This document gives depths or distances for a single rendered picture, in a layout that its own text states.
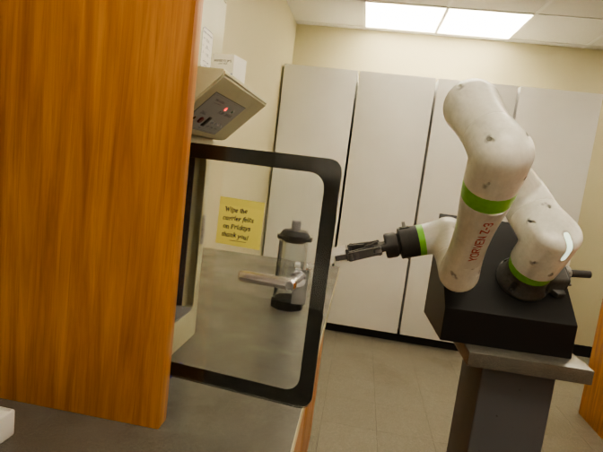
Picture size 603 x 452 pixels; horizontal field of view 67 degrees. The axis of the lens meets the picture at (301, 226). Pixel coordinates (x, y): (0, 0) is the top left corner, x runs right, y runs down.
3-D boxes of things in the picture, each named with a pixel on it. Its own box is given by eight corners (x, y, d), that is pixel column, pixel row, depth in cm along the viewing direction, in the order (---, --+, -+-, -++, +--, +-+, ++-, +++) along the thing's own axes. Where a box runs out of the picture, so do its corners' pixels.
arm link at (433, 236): (459, 229, 142) (461, 205, 133) (471, 262, 134) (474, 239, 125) (414, 237, 144) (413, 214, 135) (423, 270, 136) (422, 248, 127)
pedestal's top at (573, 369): (541, 341, 152) (544, 329, 151) (591, 386, 120) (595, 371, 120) (443, 326, 155) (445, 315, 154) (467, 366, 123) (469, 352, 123)
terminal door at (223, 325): (144, 367, 81) (162, 138, 76) (310, 409, 74) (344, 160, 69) (141, 369, 80) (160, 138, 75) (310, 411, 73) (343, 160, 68)
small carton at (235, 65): (209, 84, 91) (212, 53, 90) (222, 90, 96) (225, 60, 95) (231, 86, 89) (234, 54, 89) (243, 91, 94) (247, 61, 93)
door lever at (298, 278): (249, 277, 74) (250, 261, 74) (305, 288, 72) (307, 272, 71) (235, 284, 69) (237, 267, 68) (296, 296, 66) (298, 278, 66)
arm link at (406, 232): (423, 261, 132) (418, 256, 141) (415, 221, 131) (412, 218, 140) (401, 265, 133) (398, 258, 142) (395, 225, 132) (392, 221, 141)
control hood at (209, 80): (150, 125, 75) (155, 61, 73) (214, 139, 107) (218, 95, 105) (218, 132, 73) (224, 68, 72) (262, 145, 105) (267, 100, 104)
